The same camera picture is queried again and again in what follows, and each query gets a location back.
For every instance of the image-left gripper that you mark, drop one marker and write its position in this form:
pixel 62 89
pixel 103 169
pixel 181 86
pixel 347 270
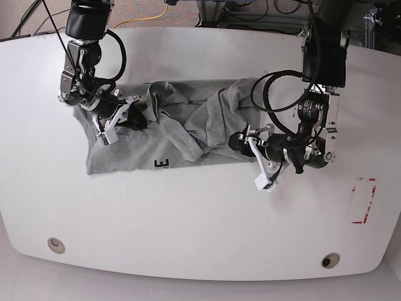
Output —
pixel 111 116

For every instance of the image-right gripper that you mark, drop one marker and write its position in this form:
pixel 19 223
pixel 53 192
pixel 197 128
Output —
pixel 262 144

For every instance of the grey t-shirt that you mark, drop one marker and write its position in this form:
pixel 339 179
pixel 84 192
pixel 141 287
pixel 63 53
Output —
pixel 189 124

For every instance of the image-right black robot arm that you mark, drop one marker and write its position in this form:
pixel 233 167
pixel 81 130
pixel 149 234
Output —
pixel 304 133

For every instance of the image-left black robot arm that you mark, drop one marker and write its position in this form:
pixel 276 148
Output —
pixel 86 26

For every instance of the red tape rectangle marking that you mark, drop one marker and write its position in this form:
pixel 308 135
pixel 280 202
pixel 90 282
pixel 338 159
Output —
pixel 363 193

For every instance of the left table grommet hole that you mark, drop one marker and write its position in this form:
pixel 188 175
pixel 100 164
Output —
pixel 56 245

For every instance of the table grommet hole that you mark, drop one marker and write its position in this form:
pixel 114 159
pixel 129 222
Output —
pixel 330 260
pixel 56 245

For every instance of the right table grommet hole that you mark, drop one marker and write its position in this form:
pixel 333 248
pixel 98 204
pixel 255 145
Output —
pixel 330 260

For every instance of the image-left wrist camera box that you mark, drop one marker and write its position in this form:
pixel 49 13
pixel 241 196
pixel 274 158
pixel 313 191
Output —
pixel 107 137

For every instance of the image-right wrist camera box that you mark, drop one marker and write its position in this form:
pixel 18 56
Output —
pixel 262 182

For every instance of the aluminium frame stand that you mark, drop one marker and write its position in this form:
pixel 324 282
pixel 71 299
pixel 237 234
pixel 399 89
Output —
pixel 284 17

